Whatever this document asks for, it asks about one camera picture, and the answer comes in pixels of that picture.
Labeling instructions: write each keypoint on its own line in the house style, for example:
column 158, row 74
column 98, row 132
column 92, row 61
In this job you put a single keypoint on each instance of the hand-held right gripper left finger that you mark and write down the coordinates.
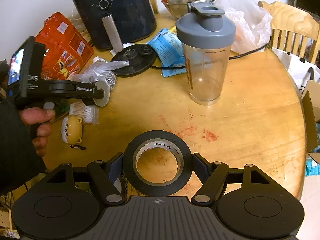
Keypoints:
column 116, row 166

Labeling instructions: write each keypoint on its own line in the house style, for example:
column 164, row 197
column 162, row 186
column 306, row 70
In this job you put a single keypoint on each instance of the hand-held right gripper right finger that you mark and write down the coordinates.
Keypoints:
column 200, row 165

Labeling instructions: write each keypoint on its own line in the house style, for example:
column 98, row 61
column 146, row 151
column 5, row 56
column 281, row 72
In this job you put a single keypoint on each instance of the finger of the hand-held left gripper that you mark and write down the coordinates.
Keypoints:
column 98, row 93

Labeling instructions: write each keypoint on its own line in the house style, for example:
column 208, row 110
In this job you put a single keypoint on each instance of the thick black tape roll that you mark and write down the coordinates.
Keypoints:
column 106, row 102

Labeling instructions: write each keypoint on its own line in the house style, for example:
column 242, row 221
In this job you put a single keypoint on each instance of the cotton swab packet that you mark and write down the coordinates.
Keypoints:
column 85, row 112

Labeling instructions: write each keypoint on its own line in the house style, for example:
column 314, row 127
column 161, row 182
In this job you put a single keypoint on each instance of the yellow dog toy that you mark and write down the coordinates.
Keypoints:
column 72, row 130

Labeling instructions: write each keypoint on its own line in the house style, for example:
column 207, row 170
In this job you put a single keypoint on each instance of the large black tape roll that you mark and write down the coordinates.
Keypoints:
column 155, row 137

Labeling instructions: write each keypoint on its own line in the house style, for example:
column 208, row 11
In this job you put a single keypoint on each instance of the person's left forearm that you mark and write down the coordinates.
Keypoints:
column 15, row 155

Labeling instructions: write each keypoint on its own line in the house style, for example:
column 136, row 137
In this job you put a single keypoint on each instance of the glass bowl with items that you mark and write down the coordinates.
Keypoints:
column 175, row 10

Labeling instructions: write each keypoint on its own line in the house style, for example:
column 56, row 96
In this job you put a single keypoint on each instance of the person's left hand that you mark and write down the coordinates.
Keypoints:
column 32, row 115

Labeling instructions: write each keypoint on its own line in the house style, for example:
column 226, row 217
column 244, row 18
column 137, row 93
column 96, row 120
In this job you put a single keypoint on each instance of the crinkled clear plastic bag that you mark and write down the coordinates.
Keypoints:
column 100, row 68

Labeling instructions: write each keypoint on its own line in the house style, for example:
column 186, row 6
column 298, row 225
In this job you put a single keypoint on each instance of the black kettle base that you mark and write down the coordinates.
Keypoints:
column 135, row 66

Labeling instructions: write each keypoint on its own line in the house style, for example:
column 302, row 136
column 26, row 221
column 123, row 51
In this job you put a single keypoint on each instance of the orange snack bag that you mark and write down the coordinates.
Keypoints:
column 70, row 47

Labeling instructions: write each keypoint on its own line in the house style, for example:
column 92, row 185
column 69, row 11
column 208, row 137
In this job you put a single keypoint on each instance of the blue paper packet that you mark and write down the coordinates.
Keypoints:
column 175, row 72
column 167, row 47

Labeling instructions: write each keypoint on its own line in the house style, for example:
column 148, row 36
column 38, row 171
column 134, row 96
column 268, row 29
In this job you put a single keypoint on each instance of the black air fryer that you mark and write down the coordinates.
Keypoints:
column 130, row 12

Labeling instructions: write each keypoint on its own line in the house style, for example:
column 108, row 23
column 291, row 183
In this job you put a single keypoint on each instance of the yellow wipes packet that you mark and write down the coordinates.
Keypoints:
column 173, row 30

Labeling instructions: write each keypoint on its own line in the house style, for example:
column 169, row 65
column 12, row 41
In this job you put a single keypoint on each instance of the wooden chair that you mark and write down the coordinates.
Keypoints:
column 292, row 15
column 153, row 2

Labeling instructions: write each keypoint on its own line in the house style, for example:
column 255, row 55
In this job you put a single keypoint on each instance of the teal packet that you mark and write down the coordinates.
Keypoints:
column 312, row 166

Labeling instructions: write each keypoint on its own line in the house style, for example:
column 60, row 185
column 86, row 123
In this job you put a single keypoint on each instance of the clear shaker bottle grey lid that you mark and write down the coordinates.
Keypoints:
column 205, row 30

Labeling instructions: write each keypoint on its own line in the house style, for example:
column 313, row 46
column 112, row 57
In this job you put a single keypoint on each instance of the large cardboard box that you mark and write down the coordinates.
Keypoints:
column 312, row 105

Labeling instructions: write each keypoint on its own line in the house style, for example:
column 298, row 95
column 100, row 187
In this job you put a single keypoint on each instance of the white paper bag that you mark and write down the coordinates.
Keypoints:
column 295, row 67

